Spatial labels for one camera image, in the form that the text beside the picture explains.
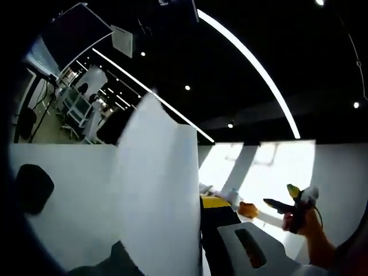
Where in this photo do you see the blue white wall display board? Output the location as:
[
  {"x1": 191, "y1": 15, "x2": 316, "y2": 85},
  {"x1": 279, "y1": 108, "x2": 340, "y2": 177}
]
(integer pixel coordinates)
[{"x1": 24, "y1": 39, "x2": 63, "y2": 80}]

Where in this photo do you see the hanging dark display screen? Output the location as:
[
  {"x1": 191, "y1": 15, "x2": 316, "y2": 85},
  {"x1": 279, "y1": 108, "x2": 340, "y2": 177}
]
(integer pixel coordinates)
[{"x1": 41, "y1": 2, "x2": 114, "y2": 70}]

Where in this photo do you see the white ceiling air conditioner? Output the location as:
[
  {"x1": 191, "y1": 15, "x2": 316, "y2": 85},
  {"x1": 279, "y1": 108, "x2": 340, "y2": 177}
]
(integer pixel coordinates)
[{"x1": 110, "y1": 24, "x2": 135, "y2": 58}]

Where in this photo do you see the orange bag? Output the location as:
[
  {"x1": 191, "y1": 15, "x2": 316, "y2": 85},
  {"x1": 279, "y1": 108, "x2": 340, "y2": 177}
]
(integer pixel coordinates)
[{"x1": 237, "y1": 201, "x2": 259, "y2": 219}]

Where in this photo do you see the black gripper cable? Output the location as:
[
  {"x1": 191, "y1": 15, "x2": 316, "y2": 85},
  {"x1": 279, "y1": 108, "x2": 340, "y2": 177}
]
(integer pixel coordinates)
[{"x1": 313, "y1": 204, "x2": 325, "y2": 231}]

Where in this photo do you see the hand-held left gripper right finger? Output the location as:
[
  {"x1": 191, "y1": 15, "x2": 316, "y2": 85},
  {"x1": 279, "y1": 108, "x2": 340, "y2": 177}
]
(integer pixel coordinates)
[{"x1": 200, "y1": 194, "x2": 302, "y2": 276}]

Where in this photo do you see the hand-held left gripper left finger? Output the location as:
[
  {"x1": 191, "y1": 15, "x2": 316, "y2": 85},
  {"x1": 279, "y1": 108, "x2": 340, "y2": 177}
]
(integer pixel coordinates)
[{"x1": 66, "y1": 240, "x2": 146, "y2": 276}]

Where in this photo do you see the operator in black shirt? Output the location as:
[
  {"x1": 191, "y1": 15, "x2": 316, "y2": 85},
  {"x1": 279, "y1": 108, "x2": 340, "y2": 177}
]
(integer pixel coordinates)
[{"x1": 335, "y1": 224, "x2": 368, "y2": 276}]

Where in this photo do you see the black computer mouse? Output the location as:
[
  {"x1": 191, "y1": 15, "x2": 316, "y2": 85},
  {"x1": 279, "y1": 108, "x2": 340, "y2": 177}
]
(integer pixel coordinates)
[{"x1": 16, "y1": 163, "x2": 55, "y2": 216}]

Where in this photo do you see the long ceiling light strip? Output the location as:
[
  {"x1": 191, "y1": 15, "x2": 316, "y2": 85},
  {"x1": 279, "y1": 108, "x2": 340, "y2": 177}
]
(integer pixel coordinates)
[
  {"x1": 197, "y1": 8, "x2": 301, "y2": 140},
  {"x1": 91, "y1": 47, "x2": 216, "y2": 144}
]

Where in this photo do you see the person's right hand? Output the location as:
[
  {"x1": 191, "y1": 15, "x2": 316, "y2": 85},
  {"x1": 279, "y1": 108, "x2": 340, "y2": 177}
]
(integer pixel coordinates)
[{"x1": 282, "y1": 208, "x2": 321, "y2": 238}]

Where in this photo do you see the white table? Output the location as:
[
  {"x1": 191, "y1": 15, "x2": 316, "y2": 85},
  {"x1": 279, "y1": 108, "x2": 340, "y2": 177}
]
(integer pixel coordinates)
[{"x1": 9, "y1": 142, "x2": 291, "y2": 273}]

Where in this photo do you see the white container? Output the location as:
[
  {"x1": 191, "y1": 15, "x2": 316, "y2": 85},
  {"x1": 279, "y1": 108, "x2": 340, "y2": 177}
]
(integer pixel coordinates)
[{"x1": 228, "y1": 188, "x2": 241, "y2": 204}]

